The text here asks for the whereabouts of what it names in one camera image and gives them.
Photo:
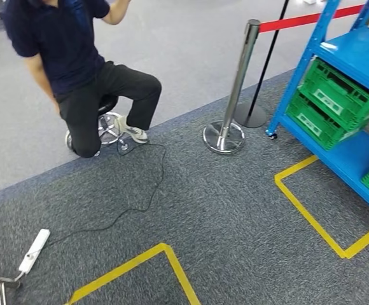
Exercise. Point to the blue metal shelf rack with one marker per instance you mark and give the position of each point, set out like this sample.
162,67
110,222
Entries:
356,54

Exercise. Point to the chrome base black stool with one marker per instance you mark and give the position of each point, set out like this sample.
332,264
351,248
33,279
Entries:
108,126

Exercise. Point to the yellow floor tape marking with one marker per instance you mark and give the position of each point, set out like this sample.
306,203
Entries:
124,267

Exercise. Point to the person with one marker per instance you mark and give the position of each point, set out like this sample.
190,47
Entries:
70,54

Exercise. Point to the red barrier belt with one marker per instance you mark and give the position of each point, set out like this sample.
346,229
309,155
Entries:
298,20

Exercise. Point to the white power strip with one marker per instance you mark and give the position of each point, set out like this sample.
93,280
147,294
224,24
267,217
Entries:
33,252

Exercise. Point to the black stanchion post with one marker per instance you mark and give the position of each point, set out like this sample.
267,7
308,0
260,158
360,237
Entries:
251,117

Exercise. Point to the chrome stanchion post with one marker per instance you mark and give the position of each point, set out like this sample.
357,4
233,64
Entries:
238,80

